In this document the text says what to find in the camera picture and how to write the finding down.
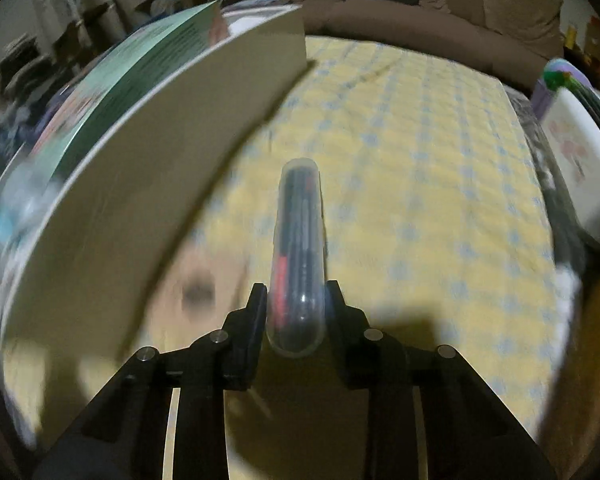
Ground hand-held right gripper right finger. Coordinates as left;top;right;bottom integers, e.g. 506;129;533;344
325;280;558;480

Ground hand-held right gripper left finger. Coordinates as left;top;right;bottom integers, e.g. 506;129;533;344
30;282;268;480

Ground clear plastic pen case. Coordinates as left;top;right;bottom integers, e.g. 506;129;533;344
266;157;328;358

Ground large beige cardboard box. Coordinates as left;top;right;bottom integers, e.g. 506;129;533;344
0;2;308;356

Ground green wafer box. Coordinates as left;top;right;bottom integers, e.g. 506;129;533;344
30;0;231;186

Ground brown paper card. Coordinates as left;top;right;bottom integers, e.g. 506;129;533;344
145;245;246;341

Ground dark patterned cloth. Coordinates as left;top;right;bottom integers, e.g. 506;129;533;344
505;90;600;281

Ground white plastic box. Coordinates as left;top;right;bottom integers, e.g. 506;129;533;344
542;87;600;248

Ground brown sofa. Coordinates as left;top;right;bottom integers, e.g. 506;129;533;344
265;0;566;96

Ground purple lidded container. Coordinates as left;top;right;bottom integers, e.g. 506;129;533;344
532;57;593;121

